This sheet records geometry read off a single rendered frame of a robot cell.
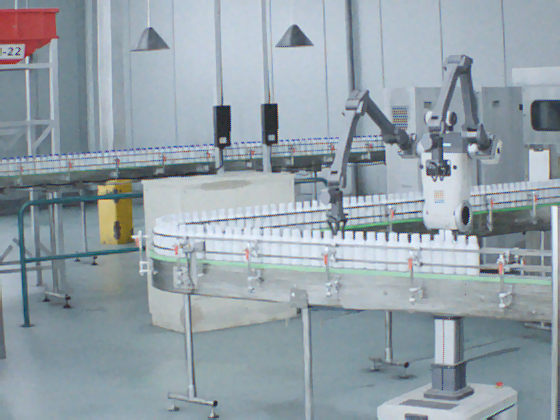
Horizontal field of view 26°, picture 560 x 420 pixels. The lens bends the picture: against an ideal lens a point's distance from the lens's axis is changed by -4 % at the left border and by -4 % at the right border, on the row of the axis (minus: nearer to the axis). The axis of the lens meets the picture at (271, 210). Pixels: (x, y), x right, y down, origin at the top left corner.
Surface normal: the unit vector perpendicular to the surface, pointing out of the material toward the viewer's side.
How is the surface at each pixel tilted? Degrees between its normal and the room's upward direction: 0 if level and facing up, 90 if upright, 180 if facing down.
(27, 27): 90
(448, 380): 90
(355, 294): 90
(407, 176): 90
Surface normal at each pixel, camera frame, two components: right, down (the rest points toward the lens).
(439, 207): -0.60, 0.09
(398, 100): -0.82, 0.07
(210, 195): 0.57, 0.05
